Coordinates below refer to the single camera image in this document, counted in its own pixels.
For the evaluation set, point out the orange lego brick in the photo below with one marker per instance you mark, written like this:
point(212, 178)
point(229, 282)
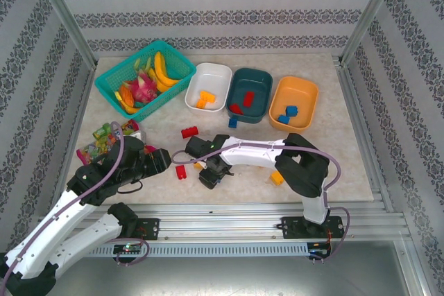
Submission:
point(201, 103)
point(207, 95)
point(276, 178)
point(198, 165)

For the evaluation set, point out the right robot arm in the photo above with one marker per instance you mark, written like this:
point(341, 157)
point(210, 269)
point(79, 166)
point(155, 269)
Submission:
point(249, 154)

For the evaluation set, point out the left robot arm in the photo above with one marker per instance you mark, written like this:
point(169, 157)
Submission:
point(45, 233)

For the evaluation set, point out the long red lego brick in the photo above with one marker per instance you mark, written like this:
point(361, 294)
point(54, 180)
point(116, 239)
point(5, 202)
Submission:
point(190, 132)

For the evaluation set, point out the pink candy bag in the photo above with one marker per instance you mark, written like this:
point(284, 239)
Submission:
point(100, 147)

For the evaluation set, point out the blue lego brick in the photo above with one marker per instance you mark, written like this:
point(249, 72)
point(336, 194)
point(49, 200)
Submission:
point(283, 120)
point(233, 122)
point(292, 111)

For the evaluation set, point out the green candy box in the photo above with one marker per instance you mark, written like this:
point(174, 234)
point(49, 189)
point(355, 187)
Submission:
point(100, 132)

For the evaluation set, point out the red sloped lego brick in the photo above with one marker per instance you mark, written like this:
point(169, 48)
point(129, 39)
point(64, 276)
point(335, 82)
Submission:
point(237, 109)

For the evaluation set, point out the yellow toy fruit slice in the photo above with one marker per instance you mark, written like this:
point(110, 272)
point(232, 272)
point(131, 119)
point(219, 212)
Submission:
point(130, 109)

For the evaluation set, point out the orange toy fruit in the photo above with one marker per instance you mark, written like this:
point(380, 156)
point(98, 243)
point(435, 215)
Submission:
point(127, 96)

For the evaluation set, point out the white plastic container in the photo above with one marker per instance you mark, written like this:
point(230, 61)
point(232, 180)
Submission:
point(211, 77)

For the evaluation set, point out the pink toy dragon fruit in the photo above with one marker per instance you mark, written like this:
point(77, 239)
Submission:
point(144, 89)

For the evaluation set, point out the yellow toy banana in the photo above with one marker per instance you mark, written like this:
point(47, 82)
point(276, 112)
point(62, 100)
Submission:
point(164, 82)
point(160, 63)

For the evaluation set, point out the dark green plastic container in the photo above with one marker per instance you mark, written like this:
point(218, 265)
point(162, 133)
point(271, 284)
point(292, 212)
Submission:
point(253, 81)

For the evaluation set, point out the left electronics board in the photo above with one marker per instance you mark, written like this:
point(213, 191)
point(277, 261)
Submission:
point(127, 248)

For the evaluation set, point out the electronics board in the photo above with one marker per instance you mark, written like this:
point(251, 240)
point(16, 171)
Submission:
point(127, 248)
point(320, 251)

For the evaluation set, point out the teal plastic mesh basket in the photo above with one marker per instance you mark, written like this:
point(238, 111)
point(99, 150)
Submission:
point(173, 60)

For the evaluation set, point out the light green toy slice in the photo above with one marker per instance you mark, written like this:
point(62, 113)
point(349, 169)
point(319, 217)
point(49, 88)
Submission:
point(148, 63)

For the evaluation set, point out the orange plastic container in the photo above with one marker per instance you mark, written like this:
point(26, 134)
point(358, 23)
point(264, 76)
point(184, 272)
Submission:
point(298, 91)

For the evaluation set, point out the right electronics board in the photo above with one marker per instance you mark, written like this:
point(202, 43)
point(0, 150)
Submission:
point(320, 251)

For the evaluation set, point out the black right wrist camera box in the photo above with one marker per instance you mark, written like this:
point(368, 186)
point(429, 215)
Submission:
point(209, 180)

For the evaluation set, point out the aluminium side rail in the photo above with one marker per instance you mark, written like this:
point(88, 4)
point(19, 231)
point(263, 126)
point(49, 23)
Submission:
point(69, 157)
point(364, 136)

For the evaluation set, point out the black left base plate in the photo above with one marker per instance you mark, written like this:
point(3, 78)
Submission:
point(149, 228)

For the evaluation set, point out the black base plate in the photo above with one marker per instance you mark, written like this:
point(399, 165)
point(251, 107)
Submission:
point(291, 228)
point(149, 228)

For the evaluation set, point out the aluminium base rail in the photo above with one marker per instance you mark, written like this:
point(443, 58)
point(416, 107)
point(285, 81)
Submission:
point(225, 223)

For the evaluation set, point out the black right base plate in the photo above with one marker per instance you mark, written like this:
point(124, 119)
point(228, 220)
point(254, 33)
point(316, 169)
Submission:
point(291, 228)

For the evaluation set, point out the aluminium frame post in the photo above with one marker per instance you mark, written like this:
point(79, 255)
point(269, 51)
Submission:
point(373, 11)
point(62, 15)

